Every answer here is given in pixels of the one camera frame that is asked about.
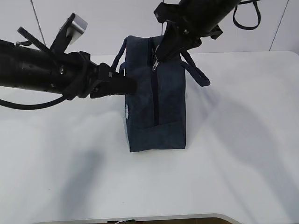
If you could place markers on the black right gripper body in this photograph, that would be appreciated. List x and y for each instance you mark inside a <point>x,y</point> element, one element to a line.
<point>199,18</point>

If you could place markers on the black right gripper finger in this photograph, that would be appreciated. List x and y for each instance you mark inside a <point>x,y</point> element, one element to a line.
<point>173,30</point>
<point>174,45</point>

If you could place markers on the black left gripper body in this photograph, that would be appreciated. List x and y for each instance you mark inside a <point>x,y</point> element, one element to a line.
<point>83,74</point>

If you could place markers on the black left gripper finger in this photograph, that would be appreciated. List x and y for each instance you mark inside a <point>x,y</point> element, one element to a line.
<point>108,76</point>
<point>106,90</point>

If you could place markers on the navy blue fabric bag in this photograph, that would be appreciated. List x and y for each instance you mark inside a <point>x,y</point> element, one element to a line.
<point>156,112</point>

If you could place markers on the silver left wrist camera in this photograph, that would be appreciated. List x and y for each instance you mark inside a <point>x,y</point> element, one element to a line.
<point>72,29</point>

